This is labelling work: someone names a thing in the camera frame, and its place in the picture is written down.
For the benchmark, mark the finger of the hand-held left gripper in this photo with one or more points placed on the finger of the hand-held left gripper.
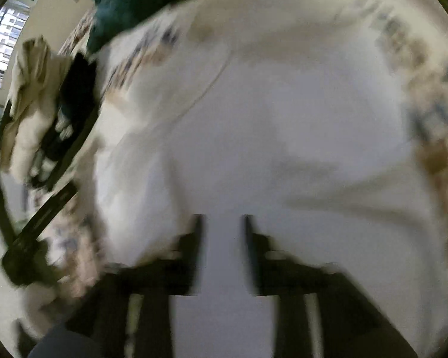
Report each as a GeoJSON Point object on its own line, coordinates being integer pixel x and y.
{"type": "Point", "coordinates": [50, 214]}

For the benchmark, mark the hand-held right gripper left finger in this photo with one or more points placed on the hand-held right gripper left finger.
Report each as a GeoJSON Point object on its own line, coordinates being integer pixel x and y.
{"type": "Point", "coordinates": [193, 257]}

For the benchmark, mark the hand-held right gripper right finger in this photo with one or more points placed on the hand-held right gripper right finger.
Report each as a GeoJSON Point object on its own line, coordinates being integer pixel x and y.
{"type": "Point", "coordinates": [255, 261]}

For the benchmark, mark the white garment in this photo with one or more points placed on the white garment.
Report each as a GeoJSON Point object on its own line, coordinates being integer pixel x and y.
{"type": "Point", "coordinates": [283, 126]}

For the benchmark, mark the pile of beige and black clothes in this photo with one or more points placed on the pile of beige and black clothes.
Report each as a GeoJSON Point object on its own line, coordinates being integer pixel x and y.
{"type": "Point", "coordinates": [30, 82]}

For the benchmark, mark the barred window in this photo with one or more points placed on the barred window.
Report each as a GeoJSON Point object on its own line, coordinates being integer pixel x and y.
{"type": "Point", "coordinates": [7, 33]}

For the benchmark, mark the dark green cloth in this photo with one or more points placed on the dark green cloth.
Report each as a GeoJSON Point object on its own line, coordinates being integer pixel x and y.
{"type": "Point", "coordinates": [134, 0]}

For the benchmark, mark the printed bed sheet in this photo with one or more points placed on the printed bed sheet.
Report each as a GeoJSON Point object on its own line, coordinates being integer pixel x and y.
{"type": "Point", "coordinates": [427, 82]}

